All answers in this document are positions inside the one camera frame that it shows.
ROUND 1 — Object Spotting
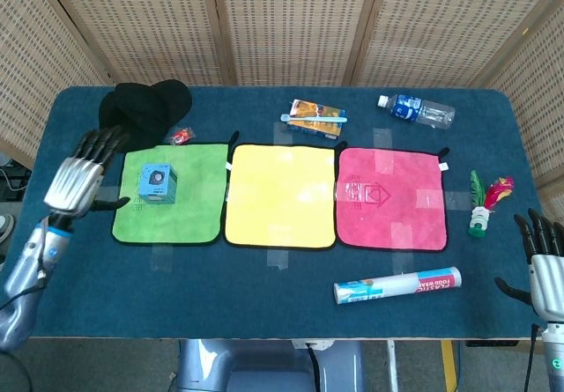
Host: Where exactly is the clear water bottle blue label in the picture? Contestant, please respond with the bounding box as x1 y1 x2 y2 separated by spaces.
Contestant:
376 93 456 131

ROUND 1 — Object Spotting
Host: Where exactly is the black cap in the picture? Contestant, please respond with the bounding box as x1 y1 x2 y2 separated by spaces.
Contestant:
97 78 194 152

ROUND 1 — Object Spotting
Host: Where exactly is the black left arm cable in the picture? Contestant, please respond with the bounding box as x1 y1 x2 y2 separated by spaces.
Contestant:
0 233 50 392

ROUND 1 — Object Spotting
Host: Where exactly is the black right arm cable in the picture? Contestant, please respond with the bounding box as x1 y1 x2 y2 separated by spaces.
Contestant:
521 321 542 392

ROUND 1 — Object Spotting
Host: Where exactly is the black torso cable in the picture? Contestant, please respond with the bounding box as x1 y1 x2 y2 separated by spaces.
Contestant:
306 343 322 392

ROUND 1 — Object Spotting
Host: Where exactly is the small blue box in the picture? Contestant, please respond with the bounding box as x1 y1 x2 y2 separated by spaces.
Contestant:
136 163 179 205

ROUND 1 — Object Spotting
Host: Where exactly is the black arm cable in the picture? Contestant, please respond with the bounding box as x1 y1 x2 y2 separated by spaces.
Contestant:
521 321 542 392
0 233 50 392

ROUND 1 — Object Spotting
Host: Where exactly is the plastic food wrap roll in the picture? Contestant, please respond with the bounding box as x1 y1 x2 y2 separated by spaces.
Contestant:
333 266 463 307

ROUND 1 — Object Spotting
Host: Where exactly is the feather shuttlecock green base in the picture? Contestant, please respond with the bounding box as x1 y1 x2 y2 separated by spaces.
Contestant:
466 169 516 238

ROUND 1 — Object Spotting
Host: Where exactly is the white table leg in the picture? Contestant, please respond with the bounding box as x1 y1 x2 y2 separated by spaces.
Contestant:
385 339 397 392

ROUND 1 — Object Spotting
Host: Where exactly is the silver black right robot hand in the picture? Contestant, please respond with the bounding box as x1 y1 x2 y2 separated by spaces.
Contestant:
493 208 564 322

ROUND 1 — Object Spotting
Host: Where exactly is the grey robot torso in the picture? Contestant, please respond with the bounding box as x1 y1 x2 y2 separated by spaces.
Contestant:
175 338 367 392

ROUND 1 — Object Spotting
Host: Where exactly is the woven folding screen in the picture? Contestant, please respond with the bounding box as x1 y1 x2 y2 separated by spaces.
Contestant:
0 0 564 217

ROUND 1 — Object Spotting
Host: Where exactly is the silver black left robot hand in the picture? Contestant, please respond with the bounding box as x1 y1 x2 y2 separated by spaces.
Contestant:
42 123 131 222

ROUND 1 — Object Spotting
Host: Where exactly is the pink cloth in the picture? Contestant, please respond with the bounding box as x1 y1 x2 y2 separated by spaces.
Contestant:
335 146 449 252

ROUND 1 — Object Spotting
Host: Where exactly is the orange toothpaste box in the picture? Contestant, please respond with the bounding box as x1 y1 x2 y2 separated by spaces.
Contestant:
288 99 345 140

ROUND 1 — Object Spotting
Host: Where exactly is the light blue toothbrush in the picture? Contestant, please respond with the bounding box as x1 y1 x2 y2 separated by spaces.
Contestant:
280 114 348 124

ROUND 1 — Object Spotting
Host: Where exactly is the green cloth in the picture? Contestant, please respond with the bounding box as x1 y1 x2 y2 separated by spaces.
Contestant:
110 143 230 247

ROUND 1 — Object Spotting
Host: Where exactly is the yellow cloth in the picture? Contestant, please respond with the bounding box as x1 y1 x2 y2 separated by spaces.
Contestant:
223 144 337 250

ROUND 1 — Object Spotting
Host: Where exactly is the small red candy wrapper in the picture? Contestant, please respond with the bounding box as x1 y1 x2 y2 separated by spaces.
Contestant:
169 127 195 145

